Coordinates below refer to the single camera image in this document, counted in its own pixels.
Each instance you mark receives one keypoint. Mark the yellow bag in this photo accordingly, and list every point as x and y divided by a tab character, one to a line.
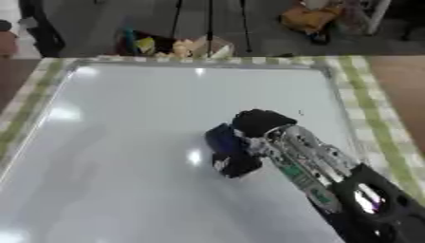
309	17

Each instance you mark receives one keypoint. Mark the black tripod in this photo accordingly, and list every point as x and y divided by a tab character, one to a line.
209	25

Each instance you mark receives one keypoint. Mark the person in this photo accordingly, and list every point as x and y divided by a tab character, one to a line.
41	28

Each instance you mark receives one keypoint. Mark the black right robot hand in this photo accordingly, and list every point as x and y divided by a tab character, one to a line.
260	121

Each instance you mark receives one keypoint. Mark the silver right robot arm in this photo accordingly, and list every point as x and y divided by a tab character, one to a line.
332	177

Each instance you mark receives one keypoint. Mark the white post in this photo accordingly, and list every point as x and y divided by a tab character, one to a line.
377	15

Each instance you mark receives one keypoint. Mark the white whiteboard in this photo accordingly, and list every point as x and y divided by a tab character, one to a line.
166	152

